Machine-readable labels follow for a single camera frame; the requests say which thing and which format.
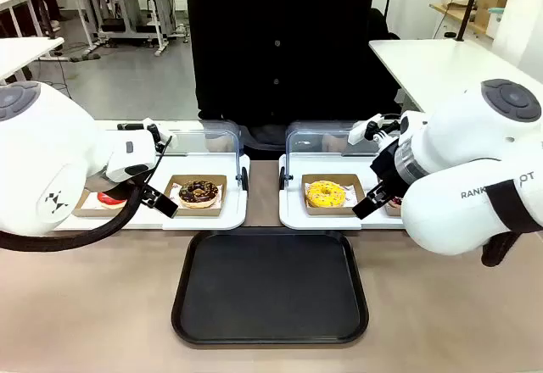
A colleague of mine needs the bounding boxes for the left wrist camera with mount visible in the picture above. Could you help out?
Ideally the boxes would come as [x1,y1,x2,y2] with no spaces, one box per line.
[115,117,176,154]

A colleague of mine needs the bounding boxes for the cardboard box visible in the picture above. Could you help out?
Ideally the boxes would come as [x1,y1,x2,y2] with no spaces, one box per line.
[473,0,512,27]

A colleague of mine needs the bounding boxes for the black plastic serving tray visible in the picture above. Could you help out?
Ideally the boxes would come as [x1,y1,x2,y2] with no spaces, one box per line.
[171,228,370,346]

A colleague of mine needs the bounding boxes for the white large table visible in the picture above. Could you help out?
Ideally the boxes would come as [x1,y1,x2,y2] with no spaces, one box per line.
[367,38,543,116]

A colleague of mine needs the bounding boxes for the white display case, clear cover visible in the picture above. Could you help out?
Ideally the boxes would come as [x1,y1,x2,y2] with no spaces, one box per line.
[53,118,250,231]
[278,119,409,231]

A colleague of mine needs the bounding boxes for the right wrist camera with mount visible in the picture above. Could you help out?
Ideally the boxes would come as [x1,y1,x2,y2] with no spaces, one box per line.
[346,113,402,146]

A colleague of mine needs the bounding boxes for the yellow sprinkled donut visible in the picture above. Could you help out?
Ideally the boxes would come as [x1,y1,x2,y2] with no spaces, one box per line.
[305,180,348,209]

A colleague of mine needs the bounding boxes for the red glazed donut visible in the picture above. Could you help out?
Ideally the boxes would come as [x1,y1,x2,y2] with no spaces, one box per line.
[97,190,129,211]

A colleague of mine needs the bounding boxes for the brown cardboard donut tray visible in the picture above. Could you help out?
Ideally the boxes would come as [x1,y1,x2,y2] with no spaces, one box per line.
[383,198,405,218]
[162,173,228,218]
[301,173,367,216]
[71,186,131,218]

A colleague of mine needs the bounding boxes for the black camera stand pole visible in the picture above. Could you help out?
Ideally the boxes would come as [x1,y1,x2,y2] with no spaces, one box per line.
[454,0,484,43]
[28,0,59,42]

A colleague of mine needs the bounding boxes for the white side table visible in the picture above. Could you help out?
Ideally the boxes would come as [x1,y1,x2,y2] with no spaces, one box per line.
[0,36,65,82]

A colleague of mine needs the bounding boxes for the black strap on right arm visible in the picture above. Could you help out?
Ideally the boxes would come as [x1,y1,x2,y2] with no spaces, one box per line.
[480,179,543,269]

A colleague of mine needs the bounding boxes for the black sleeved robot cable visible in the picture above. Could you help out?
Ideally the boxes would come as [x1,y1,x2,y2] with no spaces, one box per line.
[0,135,174,253]

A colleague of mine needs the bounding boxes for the wooden shelf board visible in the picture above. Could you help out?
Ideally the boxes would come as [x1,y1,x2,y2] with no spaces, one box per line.
[428,2,496,40]

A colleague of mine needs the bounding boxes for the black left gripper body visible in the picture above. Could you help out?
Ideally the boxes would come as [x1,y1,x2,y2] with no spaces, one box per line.
[118,175,148,200]

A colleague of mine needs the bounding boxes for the person in black shirt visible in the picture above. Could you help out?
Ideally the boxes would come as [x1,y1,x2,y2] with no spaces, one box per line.
[185,0,403,148]

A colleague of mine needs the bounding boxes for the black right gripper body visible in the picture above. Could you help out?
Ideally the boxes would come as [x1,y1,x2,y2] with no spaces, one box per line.
[369,140,409,192]

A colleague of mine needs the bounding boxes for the chocolate sprinkled donut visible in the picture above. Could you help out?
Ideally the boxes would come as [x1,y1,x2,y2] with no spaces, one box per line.
[177,179,221,209]

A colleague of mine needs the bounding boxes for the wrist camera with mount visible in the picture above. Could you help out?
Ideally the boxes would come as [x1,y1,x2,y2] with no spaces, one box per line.
[115,117,176,154]
[346,113,402,146]

